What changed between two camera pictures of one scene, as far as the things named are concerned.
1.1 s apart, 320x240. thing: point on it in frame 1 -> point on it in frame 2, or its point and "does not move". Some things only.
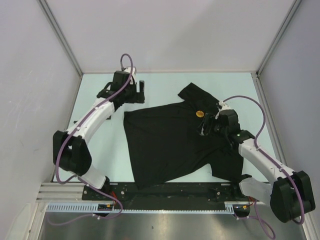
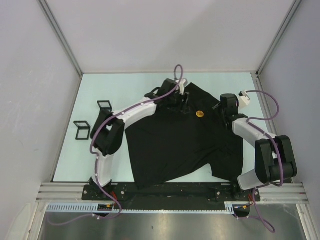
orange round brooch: x=200 y=114 does not move
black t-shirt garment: x=163 y=142 does not move
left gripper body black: x=131 y=96 -> x=175 y=102
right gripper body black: x=215 y=129 -> x=218 y=107
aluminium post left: x=61 y=35 does not move
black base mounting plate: x=183 y=191 does not move
